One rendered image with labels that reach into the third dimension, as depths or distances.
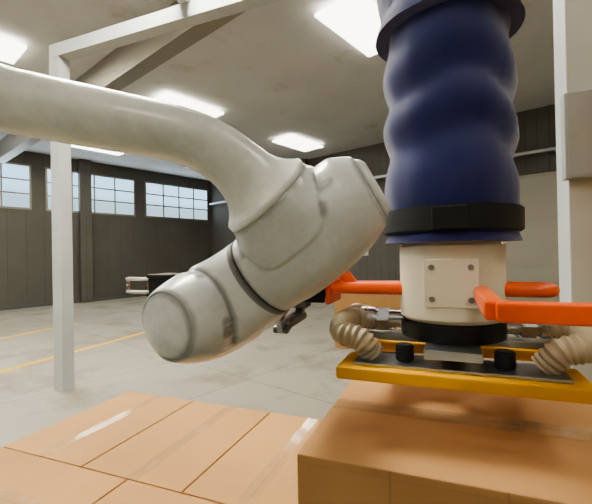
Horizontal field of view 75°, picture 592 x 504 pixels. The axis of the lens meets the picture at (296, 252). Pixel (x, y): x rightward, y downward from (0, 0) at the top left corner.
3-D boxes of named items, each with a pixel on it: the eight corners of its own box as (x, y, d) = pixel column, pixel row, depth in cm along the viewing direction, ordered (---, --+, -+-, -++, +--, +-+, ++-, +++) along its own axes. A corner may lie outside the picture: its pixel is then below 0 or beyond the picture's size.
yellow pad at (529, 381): (577, 381, 56) (577, 347, 56) (603, 407, 47) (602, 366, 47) (350, 361, 69) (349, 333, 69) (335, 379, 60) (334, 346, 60)
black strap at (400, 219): (513, 233, 73) (512, 212, 73) (540, 227, 52) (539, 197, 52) (392, 237, 82) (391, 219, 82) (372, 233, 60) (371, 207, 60)
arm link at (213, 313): (235, 358, 53) (307, 305, 49) (154, 400, 38) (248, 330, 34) (196, 293, 55) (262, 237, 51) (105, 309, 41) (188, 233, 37)
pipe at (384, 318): (549, 333, 72) (548, 303, 72) (596, 373, 49) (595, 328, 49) (368, 324, 85) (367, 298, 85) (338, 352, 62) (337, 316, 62)
